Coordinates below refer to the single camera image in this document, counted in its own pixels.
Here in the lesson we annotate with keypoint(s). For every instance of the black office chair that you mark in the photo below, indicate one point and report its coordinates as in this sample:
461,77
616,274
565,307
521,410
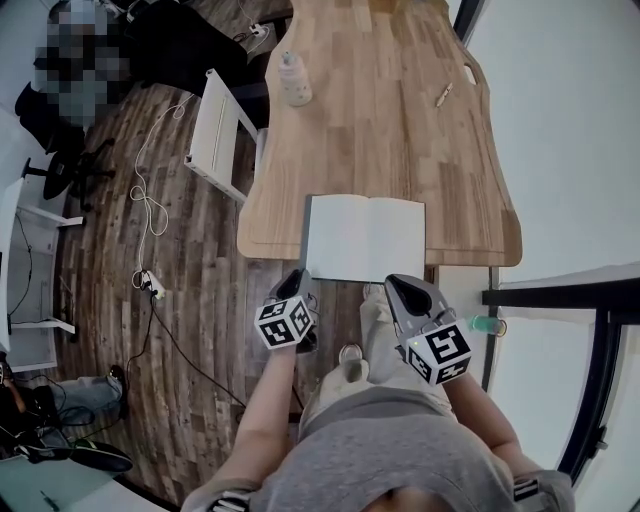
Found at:
65,175

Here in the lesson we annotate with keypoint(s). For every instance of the white low shelf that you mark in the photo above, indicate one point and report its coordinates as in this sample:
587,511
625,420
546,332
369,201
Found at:
35,280

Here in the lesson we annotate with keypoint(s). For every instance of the pale green panel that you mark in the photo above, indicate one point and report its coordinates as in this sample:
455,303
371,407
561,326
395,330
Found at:
40,490

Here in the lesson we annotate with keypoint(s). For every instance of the white dotted bottle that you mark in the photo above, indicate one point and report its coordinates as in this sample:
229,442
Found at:
295,82

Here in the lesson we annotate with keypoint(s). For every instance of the dark green cover notebook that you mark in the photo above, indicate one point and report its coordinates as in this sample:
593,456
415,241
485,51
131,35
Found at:
365,240

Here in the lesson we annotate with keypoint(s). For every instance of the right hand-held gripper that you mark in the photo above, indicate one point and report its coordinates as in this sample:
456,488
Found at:
442,350

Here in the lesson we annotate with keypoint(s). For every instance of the person's right shoe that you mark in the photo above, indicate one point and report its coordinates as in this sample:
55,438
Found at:
374,290

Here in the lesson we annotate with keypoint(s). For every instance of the beige pen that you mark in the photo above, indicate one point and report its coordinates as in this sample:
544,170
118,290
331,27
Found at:
444,94

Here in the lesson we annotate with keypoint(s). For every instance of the green plastic bottle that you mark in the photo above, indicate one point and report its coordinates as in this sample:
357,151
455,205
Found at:
487,325

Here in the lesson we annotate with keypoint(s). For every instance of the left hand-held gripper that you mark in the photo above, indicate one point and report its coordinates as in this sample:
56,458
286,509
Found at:
280,325

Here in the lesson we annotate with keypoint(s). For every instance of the person's shoe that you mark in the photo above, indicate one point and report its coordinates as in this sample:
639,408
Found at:
350,352
374,290

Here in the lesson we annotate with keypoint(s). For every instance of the white wooden chair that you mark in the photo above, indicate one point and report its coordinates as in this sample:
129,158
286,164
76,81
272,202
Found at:
217,132

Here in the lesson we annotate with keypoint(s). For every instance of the black chair with jacket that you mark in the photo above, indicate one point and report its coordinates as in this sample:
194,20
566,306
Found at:
185,45

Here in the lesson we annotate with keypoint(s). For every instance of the white power strip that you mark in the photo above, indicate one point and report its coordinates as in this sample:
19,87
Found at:
156,289
258,30

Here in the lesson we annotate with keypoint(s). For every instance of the person's right forearm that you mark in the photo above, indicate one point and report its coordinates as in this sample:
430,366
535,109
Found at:
482,415

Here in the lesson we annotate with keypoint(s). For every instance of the person's grey shirt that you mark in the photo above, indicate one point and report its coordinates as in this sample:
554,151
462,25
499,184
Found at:
390,460

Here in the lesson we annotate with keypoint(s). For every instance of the black window frame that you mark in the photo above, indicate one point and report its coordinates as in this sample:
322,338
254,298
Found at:
550,292

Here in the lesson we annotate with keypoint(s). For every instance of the person's left shoe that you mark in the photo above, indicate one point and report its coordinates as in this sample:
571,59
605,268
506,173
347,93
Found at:
350,352

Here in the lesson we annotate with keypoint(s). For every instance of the person's beige trousers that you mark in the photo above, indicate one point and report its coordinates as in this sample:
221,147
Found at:
380,340

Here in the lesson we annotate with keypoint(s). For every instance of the person's left forearm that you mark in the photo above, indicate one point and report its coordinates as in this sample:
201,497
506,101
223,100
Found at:
255,420

